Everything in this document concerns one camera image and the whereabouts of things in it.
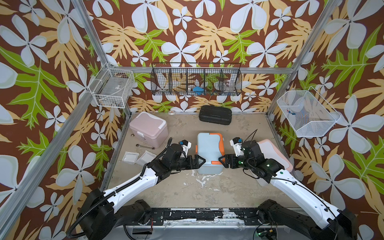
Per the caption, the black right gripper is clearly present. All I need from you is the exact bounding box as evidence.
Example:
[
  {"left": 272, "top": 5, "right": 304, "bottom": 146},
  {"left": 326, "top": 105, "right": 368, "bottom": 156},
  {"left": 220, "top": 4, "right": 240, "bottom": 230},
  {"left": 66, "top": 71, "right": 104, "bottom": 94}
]
[{"left": 217, "top": 153, "right": 255, "bottom": 171}]

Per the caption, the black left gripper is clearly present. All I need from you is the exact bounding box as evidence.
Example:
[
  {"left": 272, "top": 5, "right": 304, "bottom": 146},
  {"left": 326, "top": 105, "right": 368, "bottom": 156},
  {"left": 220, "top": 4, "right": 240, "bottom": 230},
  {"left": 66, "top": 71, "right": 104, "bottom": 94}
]
[{"left": 169, "top": 153, "right": 205, "bottom": 171}]

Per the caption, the grey box orange handle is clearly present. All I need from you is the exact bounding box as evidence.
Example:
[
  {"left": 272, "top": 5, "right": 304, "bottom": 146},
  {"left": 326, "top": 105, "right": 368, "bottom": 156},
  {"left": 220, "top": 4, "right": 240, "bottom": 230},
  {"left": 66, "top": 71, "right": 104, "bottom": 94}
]
[{"left": 197, "top": 133, "right": 225, "bottom": 175}]

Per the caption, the white and salmon first aid box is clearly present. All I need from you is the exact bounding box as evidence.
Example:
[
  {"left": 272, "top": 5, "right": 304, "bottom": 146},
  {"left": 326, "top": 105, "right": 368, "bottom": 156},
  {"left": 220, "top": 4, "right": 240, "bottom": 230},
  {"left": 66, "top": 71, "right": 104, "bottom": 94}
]
[{"left": 257, "top": 140, "right": 293, "bottom": 192}]

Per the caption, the white gauze packet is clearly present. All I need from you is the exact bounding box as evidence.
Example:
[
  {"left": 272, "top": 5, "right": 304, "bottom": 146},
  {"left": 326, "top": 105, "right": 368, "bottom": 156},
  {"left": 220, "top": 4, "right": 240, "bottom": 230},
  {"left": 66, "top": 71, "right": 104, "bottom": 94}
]
[
  {"left": 122, "top": 152, "right": 139, "bottom": 165},
  {"left": 136, "top": 151, "right": 157, "bottom": 166}
]

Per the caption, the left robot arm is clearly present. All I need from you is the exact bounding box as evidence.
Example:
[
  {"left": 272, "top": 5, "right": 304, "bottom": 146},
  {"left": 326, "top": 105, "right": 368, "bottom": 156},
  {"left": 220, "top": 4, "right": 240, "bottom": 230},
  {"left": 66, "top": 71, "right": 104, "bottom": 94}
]
[{"left": 67, "top": 139, "right": 206, "bottom": 240}]

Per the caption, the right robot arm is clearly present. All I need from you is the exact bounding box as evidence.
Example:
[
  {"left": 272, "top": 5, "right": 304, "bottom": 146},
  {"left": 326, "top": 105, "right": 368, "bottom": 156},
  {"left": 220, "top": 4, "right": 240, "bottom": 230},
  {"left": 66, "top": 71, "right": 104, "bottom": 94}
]
[{"left": 218, "top": 138, "right": 359, "bottom": 240}]

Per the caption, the silver ratchet wrench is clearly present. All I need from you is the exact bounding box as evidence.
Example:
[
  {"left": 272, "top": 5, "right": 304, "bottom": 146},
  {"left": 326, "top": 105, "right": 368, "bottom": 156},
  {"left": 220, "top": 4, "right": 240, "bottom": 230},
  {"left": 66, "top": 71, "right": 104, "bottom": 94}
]
[{"left": 136, "top": 144, "right": 156, "bottom": 150}]

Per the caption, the black hard case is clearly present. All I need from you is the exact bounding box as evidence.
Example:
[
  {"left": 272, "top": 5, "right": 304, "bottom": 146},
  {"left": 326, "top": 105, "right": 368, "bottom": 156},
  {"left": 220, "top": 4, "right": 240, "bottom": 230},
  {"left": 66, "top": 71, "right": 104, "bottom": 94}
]
[{"left": 199, "top": 105, "right": 232, "bottom": 126}]

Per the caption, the pink medicine chest box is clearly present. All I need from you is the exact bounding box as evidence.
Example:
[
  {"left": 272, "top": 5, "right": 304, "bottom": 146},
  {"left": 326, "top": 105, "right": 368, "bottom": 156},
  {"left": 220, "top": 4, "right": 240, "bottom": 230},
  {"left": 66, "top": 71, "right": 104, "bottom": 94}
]
[{"left": 130, "top": 112, "right": 169, "bottom": 148}]

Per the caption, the clear tape roll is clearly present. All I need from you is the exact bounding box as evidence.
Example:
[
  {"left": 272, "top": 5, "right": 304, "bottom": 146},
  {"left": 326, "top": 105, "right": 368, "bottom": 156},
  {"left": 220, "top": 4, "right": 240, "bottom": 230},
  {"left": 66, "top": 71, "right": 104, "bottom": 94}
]
[{"left": 168, "top": 110, "right": 176, "bottom": 116}]

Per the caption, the blue item in black basket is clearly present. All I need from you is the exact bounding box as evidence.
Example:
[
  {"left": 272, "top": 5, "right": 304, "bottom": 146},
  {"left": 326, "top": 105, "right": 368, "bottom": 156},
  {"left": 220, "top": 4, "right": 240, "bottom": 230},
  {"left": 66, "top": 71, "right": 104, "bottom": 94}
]
[{"left": 193, "top": 87, "right": 205, "bottom": 96}]

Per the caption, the white mesh basket right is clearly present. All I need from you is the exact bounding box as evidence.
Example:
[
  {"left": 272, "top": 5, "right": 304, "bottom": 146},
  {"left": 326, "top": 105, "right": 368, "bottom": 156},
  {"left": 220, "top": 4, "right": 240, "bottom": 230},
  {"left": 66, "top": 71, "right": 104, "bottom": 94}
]
[{"left": 277, "top": 87, "right": 342, "bottom": 138}]

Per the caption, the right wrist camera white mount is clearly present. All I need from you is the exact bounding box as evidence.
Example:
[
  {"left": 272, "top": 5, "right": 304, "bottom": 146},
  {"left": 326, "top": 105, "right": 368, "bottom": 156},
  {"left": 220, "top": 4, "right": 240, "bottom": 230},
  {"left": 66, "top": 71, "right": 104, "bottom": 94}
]
[{"left": 230, "top": 137, "right": 244, "bottom": 157}]

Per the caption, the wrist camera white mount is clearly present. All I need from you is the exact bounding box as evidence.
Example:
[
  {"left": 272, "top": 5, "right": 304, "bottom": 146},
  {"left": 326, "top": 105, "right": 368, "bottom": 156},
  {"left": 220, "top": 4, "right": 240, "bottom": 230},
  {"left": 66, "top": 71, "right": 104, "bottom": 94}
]
[
  {"left": 179, "top": 140, "right": 192, "bottom": 158},
  {"left": 230, "top": 137, "right": 244, "bottom": 157}
]

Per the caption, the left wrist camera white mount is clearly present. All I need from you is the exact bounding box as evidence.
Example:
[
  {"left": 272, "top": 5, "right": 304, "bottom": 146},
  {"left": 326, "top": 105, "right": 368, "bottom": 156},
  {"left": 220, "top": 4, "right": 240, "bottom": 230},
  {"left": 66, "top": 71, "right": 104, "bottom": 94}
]
[{"left": 179, "top": 140, "right": 192, "bottom": 158}]

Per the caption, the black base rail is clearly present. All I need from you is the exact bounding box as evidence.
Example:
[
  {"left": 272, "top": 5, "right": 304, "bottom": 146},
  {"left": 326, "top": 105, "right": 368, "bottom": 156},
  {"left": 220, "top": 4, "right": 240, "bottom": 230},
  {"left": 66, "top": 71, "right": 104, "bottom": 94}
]
[{"left": 141, "top": 208, "right": 262, "bottom": 226}]

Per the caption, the black wire basket rear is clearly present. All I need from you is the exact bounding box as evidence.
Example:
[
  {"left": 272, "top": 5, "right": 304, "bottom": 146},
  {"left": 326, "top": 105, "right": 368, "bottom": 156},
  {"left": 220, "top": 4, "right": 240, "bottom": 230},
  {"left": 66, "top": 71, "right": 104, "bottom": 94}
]
[{"left": 150, "top": 62, "right": 243, "bottom": 96}]

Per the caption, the white wire basket left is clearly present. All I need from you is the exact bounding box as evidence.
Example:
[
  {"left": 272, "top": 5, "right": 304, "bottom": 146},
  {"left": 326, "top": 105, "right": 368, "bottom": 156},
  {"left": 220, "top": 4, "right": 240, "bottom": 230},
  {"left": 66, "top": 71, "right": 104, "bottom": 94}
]
[{"left": 90, "top": 68, "right": 135, "bottom": 109}]

